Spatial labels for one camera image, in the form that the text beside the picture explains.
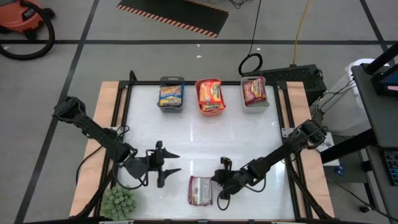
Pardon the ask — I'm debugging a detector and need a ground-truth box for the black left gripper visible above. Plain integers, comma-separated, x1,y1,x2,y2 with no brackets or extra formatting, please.
126,141,182,189

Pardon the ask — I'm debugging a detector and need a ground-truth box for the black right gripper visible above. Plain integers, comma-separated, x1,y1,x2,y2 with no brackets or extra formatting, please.
211,157,249,200

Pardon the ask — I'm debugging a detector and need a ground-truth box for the maroon ramen noodle pack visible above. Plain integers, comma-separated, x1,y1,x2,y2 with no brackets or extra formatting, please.
187,175,214,206
242,77,267,106

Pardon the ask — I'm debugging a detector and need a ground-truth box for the blue ramen noodle pack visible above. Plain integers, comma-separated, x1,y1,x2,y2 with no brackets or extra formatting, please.
159,85,184,108

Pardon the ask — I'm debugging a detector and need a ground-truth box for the green artificial plant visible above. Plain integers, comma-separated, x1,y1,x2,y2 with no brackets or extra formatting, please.
100,184,138,222

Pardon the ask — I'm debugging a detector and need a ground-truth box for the orange plastic bin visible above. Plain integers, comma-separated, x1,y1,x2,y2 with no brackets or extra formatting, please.
195,77,226,117

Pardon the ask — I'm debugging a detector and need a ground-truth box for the light grey plastic bin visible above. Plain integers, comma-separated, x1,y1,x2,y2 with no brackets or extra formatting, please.
240,76,271,114

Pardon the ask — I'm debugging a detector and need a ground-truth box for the dark grey plastic bin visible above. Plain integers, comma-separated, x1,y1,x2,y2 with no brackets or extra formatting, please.
157,76,185,113

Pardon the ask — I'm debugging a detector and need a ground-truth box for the white paper sheet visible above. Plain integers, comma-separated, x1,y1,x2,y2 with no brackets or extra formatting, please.
319,132,341,167

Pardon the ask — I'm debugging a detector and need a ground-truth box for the black computer case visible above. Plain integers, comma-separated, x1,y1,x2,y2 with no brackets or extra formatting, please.
242,63,328,106

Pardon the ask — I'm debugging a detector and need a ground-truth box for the black cart beam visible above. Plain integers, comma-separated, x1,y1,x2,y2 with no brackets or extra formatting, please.
320,129,379,165

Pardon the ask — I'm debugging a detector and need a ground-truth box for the black hazard-striped floor mat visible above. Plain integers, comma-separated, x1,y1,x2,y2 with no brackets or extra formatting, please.
116,0,230,39

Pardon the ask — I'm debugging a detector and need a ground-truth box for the white waste bin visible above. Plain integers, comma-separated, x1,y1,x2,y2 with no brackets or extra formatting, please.
344,57,376,94

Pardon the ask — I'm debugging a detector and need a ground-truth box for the grey equipment cart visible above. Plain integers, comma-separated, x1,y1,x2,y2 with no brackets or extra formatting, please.
350,62,398,218

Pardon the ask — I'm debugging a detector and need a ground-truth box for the black keyboard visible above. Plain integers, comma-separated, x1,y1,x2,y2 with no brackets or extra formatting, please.
382,150,398,187

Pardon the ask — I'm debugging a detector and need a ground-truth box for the red vacuum cleaner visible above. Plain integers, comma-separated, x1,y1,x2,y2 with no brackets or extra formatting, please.
0,0,57,61

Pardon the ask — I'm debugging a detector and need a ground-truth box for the black screen device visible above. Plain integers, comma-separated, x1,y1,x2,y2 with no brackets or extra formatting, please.
371,63,398,97

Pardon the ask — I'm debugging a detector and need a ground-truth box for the orange shop vacuum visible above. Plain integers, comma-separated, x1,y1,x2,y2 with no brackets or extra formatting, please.
0,0,56,40

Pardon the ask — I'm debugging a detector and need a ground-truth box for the black cable bundle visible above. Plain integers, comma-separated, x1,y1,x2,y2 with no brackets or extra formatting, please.
74,136,123,218
281,146,333,220

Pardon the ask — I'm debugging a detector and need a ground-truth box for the yellow cable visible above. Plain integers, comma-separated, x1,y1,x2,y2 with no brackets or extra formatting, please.
292,0,312,66

